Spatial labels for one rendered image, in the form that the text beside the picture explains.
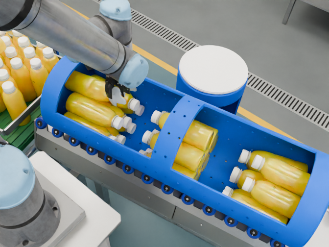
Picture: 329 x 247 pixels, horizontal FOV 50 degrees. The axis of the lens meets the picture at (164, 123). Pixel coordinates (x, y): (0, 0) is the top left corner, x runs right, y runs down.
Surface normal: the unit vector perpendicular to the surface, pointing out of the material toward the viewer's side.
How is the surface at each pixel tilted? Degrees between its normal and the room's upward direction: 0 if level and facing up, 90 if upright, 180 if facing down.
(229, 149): 52
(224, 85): 0
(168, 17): 0
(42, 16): 85
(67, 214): 2
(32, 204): 88
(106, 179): 70
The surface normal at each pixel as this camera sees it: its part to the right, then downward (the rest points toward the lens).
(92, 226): 0.05, -0.61
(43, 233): 0.72, 0.31
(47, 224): 0.88, 0.11
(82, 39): 0.79, 0.46
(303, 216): -0.34, 0.15
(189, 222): -0.43, 0.44
